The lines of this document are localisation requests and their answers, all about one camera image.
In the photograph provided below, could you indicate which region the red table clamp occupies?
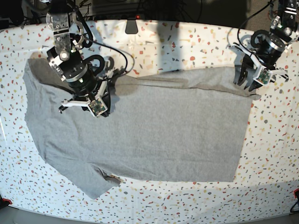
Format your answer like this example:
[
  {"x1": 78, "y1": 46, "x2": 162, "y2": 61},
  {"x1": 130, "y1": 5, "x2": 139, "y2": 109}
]
[
  {"x1": 293, "y1": 189, "x2": 299, "y2": 201},
  {"x1": 0, "y1": 198, "x2": 12, "y2": 209}
]

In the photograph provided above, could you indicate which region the red table clamp left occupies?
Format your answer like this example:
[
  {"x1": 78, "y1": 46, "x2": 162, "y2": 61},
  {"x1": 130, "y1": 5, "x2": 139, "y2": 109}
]
[{"x1": 0, "y1": 198, "x2": 12, "y2": 209}]

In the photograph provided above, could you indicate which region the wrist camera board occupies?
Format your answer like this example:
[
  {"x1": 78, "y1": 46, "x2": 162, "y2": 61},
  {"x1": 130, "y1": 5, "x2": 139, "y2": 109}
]
[
  {"x1": 88, "y1": 98, "x2": 108, "y2": 117},
  {"x1": 253, "y1": 68, "x2": 273, "y2": 85}
]

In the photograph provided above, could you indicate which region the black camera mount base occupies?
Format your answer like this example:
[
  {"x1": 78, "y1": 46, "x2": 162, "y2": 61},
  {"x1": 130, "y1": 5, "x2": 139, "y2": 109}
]
[{"x1": 125, "y1": 20, "x2": 138, "y2": 35}]

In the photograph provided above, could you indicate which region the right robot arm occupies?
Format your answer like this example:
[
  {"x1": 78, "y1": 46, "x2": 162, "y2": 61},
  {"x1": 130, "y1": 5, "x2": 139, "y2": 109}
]
[{"x1": 26, "y1": 0, "x2": 111, "y2": 118}]

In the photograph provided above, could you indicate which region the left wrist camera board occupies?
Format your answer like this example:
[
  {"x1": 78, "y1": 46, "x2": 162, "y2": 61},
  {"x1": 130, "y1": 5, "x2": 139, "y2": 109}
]
[{"x1": 253, "y1": 68, "x2": 273, "y2": 85}]

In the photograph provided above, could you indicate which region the grey T-shirt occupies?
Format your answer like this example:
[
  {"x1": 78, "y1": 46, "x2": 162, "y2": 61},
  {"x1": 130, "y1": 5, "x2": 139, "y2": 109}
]
[{"x1": 23, "y1": 59, "x2": 260, "y2": 199}]

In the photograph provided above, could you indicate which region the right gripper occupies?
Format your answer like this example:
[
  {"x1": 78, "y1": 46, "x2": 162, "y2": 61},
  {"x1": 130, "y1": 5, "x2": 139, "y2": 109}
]
[{"x1": 59, "y1": 71, "x2": 116, "y2": 117}]

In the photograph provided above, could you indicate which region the red table clamp right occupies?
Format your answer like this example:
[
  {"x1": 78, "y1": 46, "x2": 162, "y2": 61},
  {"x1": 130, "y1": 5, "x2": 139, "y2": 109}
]
[{"x1": 293, "y1": 189, "x2": 299, "y2": 201}]

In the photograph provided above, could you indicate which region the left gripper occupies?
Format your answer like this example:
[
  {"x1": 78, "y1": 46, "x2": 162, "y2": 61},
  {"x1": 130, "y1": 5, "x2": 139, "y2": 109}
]
[{"x1": 231, "y1": 44, "x2": 289, "y2": 91}]

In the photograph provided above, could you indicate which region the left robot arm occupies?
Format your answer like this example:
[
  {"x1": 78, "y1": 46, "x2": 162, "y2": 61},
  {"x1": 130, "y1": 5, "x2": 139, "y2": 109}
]
[{"x1": 232, "y1": 0, "x2": 299, "y2": 91}]

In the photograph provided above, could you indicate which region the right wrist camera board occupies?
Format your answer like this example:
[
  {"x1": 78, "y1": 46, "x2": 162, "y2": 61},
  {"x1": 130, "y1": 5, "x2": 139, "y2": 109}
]
[{"x1": 88, "y1": 98, "x2": 108, "y2": 117}]

